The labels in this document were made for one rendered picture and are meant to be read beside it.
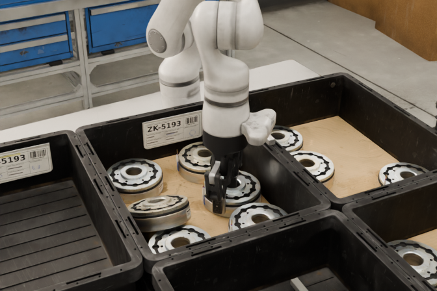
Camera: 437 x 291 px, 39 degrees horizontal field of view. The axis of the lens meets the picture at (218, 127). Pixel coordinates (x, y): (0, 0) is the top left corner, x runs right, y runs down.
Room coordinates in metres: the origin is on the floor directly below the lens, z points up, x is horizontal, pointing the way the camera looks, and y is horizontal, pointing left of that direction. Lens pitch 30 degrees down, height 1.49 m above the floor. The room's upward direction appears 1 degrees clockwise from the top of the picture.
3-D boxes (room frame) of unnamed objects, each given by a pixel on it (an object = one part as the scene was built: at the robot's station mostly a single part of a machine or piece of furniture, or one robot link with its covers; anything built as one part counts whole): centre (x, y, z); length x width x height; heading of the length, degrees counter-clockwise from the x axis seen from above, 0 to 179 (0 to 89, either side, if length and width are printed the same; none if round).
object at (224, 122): (0.86, -0.03, 1.03); 0.11 x 0.09 x 0.06; 71
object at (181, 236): (0.74, 0.06, 0.86); 0.05 x 0.05 x 0.01
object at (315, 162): (0.97, -0.16, 0.86); 0.05 x 0.05 x 0.01
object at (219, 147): (0.87, -0.01, 0.96); 0.08 x 0.08 x 0.09
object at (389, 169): (0.93, -0.34, 0.86); 0.10 x 0.10 x 0.01
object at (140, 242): (0.86, 0.04, 0.92); 0.40 x 0.30 x 0.02; 26
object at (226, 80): (0.87, 0.00, 1.13); 0.09 x 0.07 x 0.15; 85
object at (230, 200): (0.90, -0.02, 0.86); 0.10 x 0.10 x 0.01
